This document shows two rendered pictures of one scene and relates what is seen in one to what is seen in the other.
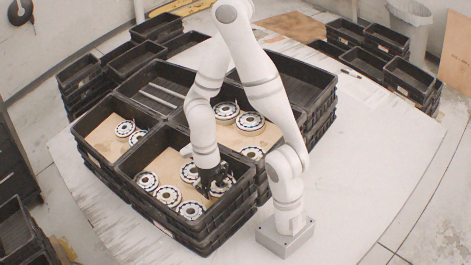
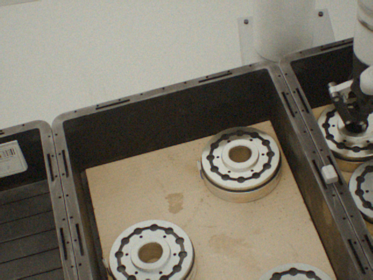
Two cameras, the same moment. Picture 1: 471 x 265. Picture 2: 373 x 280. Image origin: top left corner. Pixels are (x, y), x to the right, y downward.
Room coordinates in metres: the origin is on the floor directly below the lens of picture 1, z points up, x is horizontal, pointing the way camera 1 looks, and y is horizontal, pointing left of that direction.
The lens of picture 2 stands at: (1.57, 0.37, 1.70)
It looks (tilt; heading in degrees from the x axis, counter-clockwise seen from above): 49 degrees down; 222
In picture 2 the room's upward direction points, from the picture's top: 11 degrees counter-clockwise
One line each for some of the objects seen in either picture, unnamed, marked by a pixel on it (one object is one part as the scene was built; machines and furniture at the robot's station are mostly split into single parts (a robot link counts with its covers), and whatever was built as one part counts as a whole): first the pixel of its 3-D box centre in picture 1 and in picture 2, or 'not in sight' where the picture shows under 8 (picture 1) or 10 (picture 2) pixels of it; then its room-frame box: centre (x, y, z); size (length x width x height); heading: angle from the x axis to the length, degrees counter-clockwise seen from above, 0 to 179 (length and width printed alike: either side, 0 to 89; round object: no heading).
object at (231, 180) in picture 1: (220, 184); (356, 128); (0.91, 0.06, 0.86); 0.10 x 0.10 x 0.01
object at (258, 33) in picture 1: (248, 32); not in sight; (2.22, -0.15, 0.71); 0.22 x 0.19 x 0.01; 38
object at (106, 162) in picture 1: (111, 126); not in sight; (1.20, 0.49, 0.92); 0.40 x 0.30 x 0.02; 48
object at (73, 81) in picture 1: (82, 90); not in sight; (2.45, 1.19, 0.37); 0.40 x 0.30 x 0.45; 128
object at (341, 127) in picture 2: (219, 184); (356, 125); (0.91, 0.07, 0.86); 0.05 x 0.05 x 0.01
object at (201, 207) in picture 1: (191, 212); not in sight; (0.80, 0.16, 0.86); 0.10 x 0.10 x 0.01
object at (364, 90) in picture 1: (361, 88); not in sight; (1.57, -0.67, 0.70); 0.33 x 0.23 x 0.01; 38
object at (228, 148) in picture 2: (251, 155); (240, 154); (1.02, -0.04, 0.86); 0.05 x 0.05 x 0.01
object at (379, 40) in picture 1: (387, 57); not in sight; (2.43, -1.31, 0.37); 0.42 x 0.34 x 0.46; 38
